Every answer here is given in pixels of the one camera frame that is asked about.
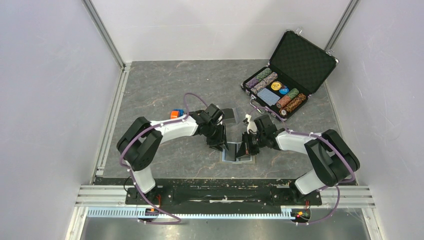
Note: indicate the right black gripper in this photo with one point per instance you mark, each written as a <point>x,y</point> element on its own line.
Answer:
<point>245,139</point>

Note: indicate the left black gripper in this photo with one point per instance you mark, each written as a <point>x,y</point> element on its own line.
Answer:
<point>220,140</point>

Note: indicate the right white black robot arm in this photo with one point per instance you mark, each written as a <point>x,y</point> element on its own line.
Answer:
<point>332,160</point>

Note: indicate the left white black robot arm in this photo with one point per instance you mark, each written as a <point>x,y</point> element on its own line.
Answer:
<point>139,144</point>

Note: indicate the blue playing card deck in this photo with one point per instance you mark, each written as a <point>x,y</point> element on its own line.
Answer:
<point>269,97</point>

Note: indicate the orange blue small object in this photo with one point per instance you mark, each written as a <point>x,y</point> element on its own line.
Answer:
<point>176,113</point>

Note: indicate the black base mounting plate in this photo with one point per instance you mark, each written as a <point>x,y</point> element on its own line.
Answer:
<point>227,195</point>

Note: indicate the purple poker chip row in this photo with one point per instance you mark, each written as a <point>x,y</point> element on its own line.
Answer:
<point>255,85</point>

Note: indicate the blue dealer chip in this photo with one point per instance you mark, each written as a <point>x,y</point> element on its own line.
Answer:
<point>283,91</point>

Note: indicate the yellow dealer chip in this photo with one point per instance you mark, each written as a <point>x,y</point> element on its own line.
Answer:
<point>276,85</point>

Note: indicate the green poker chip row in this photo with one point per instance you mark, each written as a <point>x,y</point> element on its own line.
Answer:
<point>263,74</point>

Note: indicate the black poker chip case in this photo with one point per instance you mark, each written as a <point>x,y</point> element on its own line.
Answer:
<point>301,66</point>

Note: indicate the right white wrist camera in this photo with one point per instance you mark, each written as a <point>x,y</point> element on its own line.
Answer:
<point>250,124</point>

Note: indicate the aluminium frame rail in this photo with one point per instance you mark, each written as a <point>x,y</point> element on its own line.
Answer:
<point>93,73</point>

